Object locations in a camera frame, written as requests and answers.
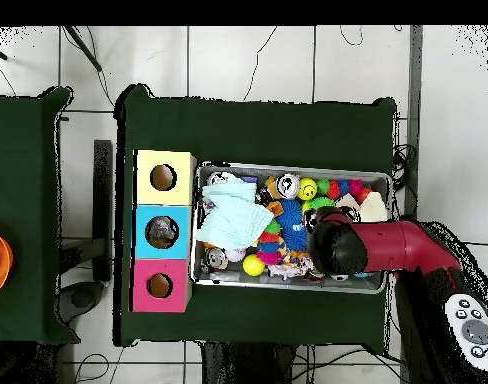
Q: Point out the cream knitted cloth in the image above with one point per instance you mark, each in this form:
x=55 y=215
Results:
x=374 y=208

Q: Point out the mint knitted cloth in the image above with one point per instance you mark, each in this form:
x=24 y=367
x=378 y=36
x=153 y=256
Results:
x=236 y=220

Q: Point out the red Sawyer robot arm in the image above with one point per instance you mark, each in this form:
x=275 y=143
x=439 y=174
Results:
x=392 y=246

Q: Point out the wooden box with three holes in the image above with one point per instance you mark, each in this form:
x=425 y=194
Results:
x=164 y=196

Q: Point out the plain wooden block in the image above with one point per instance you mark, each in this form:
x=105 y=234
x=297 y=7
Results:
x=348 y=201

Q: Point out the green spiky rubber ball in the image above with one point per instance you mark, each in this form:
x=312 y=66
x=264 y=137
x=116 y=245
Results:
x=318 y=203

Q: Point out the yellow smiley ball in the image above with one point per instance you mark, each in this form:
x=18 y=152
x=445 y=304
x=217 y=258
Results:
x=306 y=188

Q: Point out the crushed silver can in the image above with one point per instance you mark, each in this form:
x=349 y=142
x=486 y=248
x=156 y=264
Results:
x=287 y=185

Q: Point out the orange toy building block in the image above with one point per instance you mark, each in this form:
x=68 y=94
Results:
x=275 y=208

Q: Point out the dark green table cloth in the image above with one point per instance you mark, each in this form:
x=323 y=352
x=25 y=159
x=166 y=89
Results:
x=24 y=160
x=260 y=132

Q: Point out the silver drink can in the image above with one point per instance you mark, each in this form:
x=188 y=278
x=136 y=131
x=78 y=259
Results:
x=216 y=178

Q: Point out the grey stand base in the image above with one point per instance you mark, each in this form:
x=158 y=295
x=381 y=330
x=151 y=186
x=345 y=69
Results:
x=82 y=298

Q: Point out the black tripod leg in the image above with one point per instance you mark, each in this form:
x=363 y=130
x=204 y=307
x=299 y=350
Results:
x=84 y=48

